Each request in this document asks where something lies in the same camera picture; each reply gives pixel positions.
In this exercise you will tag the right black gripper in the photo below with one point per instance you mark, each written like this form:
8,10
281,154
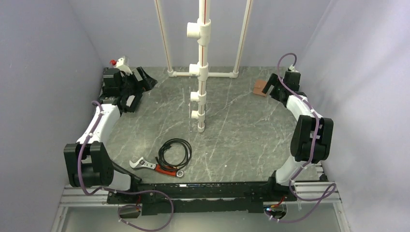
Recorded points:
273,80

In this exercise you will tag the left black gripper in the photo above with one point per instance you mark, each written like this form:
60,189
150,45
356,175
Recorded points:
147,82

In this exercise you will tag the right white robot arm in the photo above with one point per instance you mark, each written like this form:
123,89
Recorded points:
311,140

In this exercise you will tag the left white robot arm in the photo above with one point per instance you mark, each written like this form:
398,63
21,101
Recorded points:
87,161

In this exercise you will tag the black plastic card bin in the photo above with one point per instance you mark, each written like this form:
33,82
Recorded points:
115,86

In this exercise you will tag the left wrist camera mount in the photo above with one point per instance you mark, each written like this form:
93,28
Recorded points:
122,65

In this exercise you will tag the red handled adjustable wrench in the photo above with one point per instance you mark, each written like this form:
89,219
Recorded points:
142,163

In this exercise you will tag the white PVC pipe frame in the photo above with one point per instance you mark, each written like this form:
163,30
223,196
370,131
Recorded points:
201,32

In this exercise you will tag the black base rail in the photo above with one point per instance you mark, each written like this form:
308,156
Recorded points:
204,197

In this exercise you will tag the aluminium extrusion frame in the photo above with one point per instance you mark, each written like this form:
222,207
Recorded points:
306,190

